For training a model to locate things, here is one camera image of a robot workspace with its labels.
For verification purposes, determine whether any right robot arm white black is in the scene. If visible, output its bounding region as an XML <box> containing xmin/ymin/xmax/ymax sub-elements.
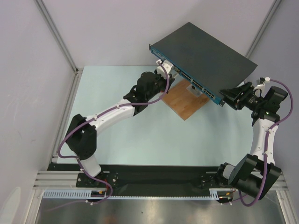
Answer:
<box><xmin>215</xmin><ymin>78</ymin><xmax>291</xmax><ymax>202</ymax></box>

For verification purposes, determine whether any blue black network switch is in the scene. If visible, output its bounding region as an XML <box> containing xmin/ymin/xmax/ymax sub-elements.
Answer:
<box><xmin>149</xmin><ymin>22</ymin><xmax>257</xmax><ymax>106</ymax></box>

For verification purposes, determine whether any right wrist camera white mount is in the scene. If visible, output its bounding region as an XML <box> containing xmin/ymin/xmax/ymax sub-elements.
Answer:
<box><xmin>254</xmin><ymin>77</ymin><xmax>271</xmax><ymax>92</ymax></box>

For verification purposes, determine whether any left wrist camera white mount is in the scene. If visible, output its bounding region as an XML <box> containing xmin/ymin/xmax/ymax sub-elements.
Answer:
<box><xmin>156</xmin><ymin>59</ymin><xmax>173</xmax><ymax>79</ymax></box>

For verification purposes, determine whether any right aluminium frame post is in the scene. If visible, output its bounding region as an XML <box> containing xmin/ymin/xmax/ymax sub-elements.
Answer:
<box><xmin>245</xmin><ymin>0</ymin><xmax>283</xmax><ymax>59</ymax></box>

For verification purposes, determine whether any wooden base board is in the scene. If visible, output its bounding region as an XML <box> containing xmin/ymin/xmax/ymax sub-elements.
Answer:
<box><xmin>162</xmin><ymin>80</ymin><xmax>210</xmax><ymax>120</ymax></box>

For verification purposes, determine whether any aluminium frame post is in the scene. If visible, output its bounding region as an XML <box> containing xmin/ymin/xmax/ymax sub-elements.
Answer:
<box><xmin>32</xmin><ymin>0</ymin><xmax>84</xmax><ymax>75</ymax></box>
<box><xmin>245</xmin><ymin>0</ymin><xmax>283</xmax><ymax>59</ymax></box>

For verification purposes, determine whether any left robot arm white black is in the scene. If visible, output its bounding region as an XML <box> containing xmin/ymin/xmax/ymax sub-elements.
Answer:
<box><xmin>65</xmin><ymin>67</ymin><xmax>174</xmax><ymax>187</ymax></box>

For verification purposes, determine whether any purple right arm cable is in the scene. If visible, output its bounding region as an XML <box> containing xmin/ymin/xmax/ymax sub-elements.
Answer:
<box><xmin>239</xmin><ymin>78</ymin><xmax>294</xmax><ymax>207</ymax></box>

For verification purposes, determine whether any left aluminium frame post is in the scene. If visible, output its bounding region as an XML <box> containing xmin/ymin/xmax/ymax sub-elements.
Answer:
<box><xmin>32</xmin><ymin>0</ymin><xmax>84</xmax><ymax>75</ymax></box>

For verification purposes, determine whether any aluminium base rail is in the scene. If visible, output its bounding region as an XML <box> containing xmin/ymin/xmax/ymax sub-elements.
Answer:
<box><xmin>32</xmin><ymin>170</ymin><xmax>81</xmax><ymax>190</ymax></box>

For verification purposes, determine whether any white slotted cable duct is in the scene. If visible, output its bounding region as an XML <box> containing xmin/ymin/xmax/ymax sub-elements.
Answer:
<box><xmin>43</xmin><ymin>188</ymin><xmax>234</xmax><ymax>200</ymax></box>

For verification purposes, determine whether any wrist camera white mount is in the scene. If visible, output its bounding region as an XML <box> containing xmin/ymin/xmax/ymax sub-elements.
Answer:
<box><xmin>254</xmin><ymin>77</ymin><xmax>271</xmax><ymax>92</ymax></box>
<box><xmin>156</xmin><ymin>59</ymin><xmax>173</xmax><ymax>79</ymax></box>

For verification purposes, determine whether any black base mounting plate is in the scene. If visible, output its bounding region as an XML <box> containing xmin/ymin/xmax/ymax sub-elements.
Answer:
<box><xmin>48</xmin><ymin>163</ymin><xmax>253</xmax><ymax>198</ymax></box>

